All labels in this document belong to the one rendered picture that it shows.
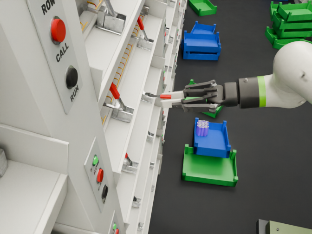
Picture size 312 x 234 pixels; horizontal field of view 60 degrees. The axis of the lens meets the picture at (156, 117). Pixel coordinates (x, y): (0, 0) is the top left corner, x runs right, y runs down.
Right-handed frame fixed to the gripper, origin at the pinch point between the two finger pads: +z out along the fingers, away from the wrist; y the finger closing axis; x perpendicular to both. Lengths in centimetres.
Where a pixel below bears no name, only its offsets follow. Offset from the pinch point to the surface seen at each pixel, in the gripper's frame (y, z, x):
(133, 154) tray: -22.3, 8.1, 1.1
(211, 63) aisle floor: 131, -2, -80
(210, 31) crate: 184, 0, -80
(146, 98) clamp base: -1.0, 8.1, 2.6
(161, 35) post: 18.0, 2.9, 13.4
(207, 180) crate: 16, -2, -77
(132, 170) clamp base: -27.7, 7.3, 1.7
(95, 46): -32, -1, 40
